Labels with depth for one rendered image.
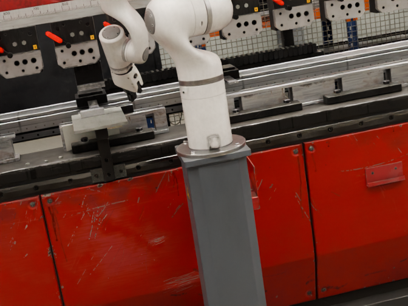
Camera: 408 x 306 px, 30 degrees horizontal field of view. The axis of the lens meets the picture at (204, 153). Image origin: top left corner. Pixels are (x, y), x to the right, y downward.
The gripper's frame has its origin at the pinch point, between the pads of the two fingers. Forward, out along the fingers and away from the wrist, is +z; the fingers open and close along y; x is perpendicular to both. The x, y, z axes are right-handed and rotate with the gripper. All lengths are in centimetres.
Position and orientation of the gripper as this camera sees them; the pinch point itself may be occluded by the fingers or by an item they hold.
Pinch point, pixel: (132, 95)
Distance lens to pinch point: 273.8
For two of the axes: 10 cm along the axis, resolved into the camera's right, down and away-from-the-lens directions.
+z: 1.4, 5.8, 8.0
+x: -4.9, 7.4, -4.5
